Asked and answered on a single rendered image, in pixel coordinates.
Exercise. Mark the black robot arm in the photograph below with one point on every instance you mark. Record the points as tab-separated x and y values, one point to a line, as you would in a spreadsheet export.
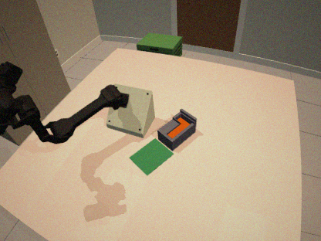
29	114

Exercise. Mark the orange l-shaped part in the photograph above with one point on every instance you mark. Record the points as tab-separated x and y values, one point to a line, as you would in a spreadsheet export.
180	128

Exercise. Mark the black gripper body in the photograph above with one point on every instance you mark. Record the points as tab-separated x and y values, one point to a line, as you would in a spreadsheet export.
2	88

